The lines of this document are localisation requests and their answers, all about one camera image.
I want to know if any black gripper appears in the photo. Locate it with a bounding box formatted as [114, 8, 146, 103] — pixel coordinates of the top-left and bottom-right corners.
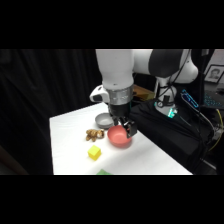
[109, 103, 139, 140]

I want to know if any green triangle block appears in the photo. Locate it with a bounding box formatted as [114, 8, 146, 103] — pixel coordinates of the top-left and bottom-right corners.
[96, 168, 113, 176]

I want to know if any pink bowl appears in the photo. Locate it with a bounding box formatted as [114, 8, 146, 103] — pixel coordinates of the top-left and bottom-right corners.
[106, 124, 134, 149]

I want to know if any grey bowl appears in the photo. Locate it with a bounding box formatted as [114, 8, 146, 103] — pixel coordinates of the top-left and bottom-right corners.
[94, 112, 115, 130]

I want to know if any black covered robot stand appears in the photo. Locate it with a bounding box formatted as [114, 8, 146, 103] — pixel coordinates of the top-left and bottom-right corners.
[128, 99, 217, 176]

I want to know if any brown plush tiger toy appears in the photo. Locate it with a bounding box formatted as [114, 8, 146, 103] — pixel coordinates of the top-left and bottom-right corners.
[85, 128, 106, 143]

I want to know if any yellow cube block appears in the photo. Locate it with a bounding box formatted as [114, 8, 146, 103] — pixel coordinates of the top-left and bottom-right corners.
[87, 144, 103, 162]

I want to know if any small green light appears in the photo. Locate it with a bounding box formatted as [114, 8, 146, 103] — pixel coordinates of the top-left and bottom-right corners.
[167, 107, 178, 119]

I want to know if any framed portrait picture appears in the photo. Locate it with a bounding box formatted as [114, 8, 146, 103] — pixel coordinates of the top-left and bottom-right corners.
[203, 64, 224, 85]

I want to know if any black curtain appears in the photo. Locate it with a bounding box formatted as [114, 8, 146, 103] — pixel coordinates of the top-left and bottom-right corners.
[0, 49, 158, 176]

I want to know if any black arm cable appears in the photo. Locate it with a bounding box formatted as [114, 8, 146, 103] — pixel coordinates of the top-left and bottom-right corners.
[155, 49, 194, 109]

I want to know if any yellow cable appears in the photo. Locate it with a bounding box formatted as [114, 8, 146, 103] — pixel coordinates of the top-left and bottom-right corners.
[209, 107, 224, 153]

